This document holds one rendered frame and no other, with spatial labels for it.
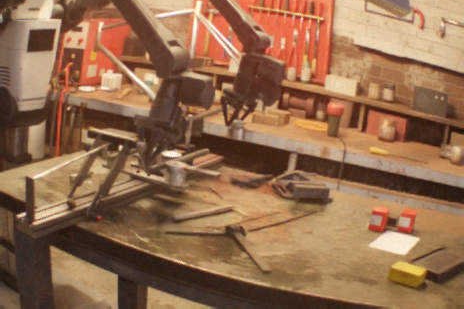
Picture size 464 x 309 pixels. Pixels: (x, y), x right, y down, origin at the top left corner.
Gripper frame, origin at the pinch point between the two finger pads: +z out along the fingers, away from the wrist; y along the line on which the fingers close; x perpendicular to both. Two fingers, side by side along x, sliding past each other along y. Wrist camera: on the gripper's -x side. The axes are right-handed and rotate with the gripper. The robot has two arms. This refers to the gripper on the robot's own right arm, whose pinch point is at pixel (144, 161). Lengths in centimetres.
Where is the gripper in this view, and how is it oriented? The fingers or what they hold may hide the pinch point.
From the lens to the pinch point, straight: 142.7
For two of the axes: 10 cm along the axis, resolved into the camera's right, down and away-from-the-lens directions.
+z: -3.1, 9.0, -2.9
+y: -9.1, -1.9, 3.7
